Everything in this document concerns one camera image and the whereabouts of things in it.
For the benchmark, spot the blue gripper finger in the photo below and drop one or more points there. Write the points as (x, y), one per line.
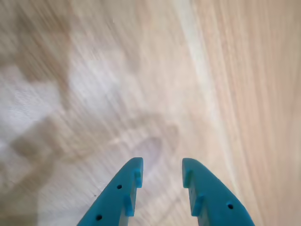
(115, 202)
(216, 202)

